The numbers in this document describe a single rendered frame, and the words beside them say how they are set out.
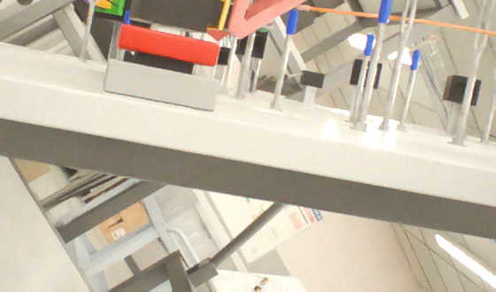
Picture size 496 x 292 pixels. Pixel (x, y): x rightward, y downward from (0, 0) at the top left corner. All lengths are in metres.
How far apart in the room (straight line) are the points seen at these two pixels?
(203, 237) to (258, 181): 4.27
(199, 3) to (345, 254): 9.39
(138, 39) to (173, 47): 0.02
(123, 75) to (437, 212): 0.26
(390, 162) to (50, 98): 0.16
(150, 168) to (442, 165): 0.19
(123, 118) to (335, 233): 9.41
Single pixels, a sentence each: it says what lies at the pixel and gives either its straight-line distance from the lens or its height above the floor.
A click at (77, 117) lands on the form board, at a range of 0.31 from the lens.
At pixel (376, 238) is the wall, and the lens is 10.01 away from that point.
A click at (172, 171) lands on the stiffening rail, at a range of 0.46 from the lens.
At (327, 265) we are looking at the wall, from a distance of 9.87.
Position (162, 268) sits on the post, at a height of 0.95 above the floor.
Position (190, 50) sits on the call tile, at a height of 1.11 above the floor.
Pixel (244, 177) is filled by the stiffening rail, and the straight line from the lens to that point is 0.47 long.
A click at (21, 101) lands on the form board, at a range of 0.31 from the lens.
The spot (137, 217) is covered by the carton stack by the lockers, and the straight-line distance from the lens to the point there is 8.50.
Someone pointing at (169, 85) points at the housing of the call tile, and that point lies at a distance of 0.34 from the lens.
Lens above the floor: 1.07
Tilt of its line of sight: 6 degrees up
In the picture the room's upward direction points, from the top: 60 degrees clockwise
